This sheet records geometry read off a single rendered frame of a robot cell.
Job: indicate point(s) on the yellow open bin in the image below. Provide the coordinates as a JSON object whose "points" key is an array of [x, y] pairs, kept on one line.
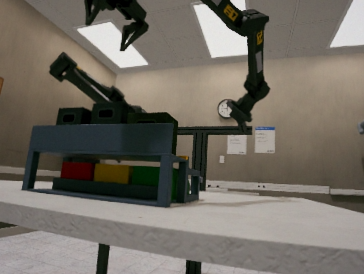
{"points": [[113, 173]]}

